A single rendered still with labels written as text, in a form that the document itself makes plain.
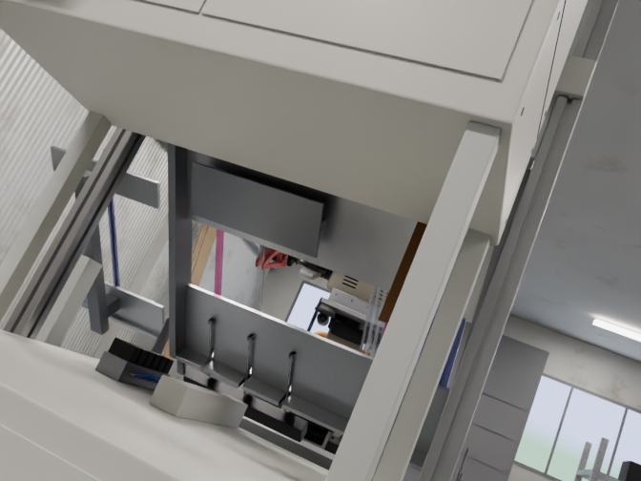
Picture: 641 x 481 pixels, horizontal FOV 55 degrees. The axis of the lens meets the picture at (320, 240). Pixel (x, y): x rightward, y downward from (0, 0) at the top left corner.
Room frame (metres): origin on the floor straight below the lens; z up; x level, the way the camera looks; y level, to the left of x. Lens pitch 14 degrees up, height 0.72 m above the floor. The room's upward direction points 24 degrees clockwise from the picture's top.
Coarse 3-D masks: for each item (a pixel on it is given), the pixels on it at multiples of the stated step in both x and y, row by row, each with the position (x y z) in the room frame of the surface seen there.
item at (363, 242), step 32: (192, 160) 1.25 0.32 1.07; (224, 160) 1.20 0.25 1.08; (192, 192) 1.25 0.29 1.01; (224, 192) 1.20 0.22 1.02; (256, 192) 1.16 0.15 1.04; (288, 192) 1.13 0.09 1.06; (320, 192) 1.13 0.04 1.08; (224, 224) 1.25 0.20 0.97; (256, 224) 1.21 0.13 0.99; (288, 224) 1.17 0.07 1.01; (320, 224) 1.13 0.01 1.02; (352, 224) 1.14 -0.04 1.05; (384, 224) 1.10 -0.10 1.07; (320, 256) 1.22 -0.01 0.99; (352, 256) 1.18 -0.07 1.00; (384, 256) 1.14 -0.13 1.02; (384, 288) 1.18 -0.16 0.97; (480, 288) 1.07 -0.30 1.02
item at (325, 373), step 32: (192, 288) 1.47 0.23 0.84; (192, 320) 1.53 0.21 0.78; (224, 320) 1.47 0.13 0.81; (256, 320) 1.41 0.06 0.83; (224, 352) 1.53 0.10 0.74; (256, 352) 1.48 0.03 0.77; (288, 352) 1.42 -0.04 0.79; (320, 352) 1.37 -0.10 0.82; (352, 352) 1.32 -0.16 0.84; (320, 384) 1.42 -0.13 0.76; (352, 384) 1.37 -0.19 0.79; (416, 448) 1.38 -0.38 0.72
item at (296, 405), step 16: (192, 352) 1.58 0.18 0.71; (208, 368) 1.54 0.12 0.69; (224, 368) 1.55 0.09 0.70; (240, 384) 1.52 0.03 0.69; (256, 384) 1.51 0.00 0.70; (272, 400) 1.48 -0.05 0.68; (288, 400) 1.48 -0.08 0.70; (304, 400) 1.48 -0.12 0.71; (304, 416) 1.45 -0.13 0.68; (320, 416) 1.44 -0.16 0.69; (336, 416) 1.45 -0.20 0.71; (384, 448) 1.39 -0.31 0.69; (416, 464) 1.36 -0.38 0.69
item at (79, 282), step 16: (80, 256) 1.55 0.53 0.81; (80, 272) 1.55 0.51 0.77; (96, 272) 1.59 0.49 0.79; (64, 288) 1.55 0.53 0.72; (80, 288) 1.57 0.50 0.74; (64, 304) 1.55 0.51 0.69; (80, 304) 1.60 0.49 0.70; (48, 320) 1.55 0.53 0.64; (64, 320) 1.57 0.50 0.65; (48, 336) 1.55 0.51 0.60; (64, 336) 1.60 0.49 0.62
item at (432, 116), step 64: (0, 0) 0.70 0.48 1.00; (64, 0) 0.66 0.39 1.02; (128, 0) 0.63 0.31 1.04; (192, 0) 0.60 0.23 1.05; (256, 0) 0.58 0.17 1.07; (320, 0) 0.55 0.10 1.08; (384, 0) 0.53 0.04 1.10; (448, 0) 0.51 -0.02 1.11; (512, 0) 0.49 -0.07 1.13; (576, 0) 0.62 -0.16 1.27; (64, 64) 0.82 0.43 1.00; (128, 64) 0.72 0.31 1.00; (192, 64) 0.64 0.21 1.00; (256, 64) 0.57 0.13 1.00; (320, 64) 0.55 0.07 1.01; (384, 64) 0.52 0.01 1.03; (448, 64) 0.50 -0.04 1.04; (512, 64) 0.49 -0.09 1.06; (128, 128) 0.98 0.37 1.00; (192, 128) 0.84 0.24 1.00; (256, 128) 0.74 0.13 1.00; (320, 128) 0.66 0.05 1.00; (384, 128) 0.59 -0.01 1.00; (448, 128) 0.53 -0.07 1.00; (512, 128) 0.49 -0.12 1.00; (64, 192) 0.98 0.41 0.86; (384, 192) 0.76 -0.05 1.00; (448, 192) 0.50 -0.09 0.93; (512, 192) 0.70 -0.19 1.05; (448, 256) 0.49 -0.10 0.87; (0, 320) 0.99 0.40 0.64; (448, 320) 0.75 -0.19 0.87; (384, 384) 0.50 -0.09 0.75; (0, 448) 0.58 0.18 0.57
